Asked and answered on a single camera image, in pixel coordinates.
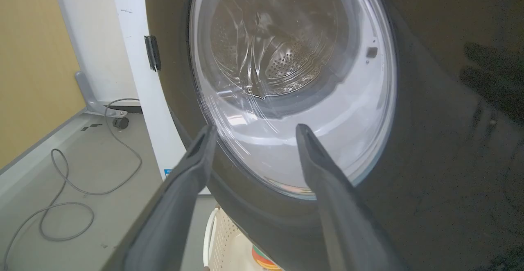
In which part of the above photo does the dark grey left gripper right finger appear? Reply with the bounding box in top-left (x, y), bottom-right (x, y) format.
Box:
top-left (296, 124), bottom-right (410, 271)

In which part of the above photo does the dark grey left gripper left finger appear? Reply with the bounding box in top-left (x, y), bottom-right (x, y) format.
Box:
top-left (102, 124), bottom-right (218, 271)

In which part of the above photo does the dark round washing machine door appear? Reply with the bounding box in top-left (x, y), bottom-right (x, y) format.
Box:
top-left (144, 0), bottom-right (524, 271)

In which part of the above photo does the white washing machine body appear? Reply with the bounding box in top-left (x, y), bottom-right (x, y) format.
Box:
top-left (109, 0), bottom-right (212, 195)

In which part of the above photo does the black door hinge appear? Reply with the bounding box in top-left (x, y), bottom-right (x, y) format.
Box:
top-left (144, 35), bottom-right (161, 72)

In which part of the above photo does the cream perforated laundry basket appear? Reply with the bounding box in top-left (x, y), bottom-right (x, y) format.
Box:
top-left (203, 207), bottom-right (262, 271)

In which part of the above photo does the colourful striped toy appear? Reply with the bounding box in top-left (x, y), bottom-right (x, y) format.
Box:
top-left (251, 245), bottom-right (283, 271)

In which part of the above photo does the grey caster leg with wheel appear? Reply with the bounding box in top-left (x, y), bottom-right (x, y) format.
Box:
top-left (75, 71), bottom-right (130, 131)

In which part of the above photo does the grey power cable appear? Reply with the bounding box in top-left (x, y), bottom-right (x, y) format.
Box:
top-left (2, 98), bottom-right (142, 271)

